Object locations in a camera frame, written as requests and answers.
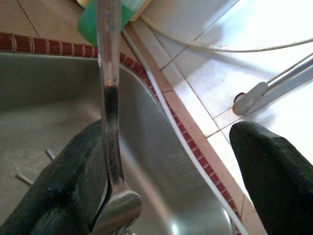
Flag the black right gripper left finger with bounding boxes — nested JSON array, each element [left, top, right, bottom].
[[0, 119, 111, 235]]

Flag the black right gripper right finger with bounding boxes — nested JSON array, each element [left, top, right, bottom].
[[229, 121, 313, 235]]

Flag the steel kitchen sink basin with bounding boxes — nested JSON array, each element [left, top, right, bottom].
[[0, 52, 237, 235]]

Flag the green liquid bottle blue cap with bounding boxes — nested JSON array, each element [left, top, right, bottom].
[[76, 0, 149, 47]]

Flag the steel wall faucet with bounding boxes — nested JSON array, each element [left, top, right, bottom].
[[233, 52, 313, 116]]

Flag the white water hose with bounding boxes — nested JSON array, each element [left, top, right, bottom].
[[140, 13, 313, 53]]

